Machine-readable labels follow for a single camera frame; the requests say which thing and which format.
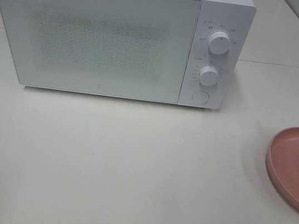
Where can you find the lower white timer knob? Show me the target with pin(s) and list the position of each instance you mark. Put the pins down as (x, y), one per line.
(208, 76)

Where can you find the white microwave oven body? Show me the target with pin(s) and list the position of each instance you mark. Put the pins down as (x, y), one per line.
(232, 16)

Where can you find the upper white power knob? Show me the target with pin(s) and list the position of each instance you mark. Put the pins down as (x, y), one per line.
(219, 42)

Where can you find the pink round plate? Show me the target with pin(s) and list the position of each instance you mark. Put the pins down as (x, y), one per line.
(282, 162)

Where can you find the white microwave door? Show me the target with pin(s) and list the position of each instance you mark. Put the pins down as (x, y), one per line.
(135, 49)

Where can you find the round white door button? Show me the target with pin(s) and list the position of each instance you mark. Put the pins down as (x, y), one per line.
(200, 97)

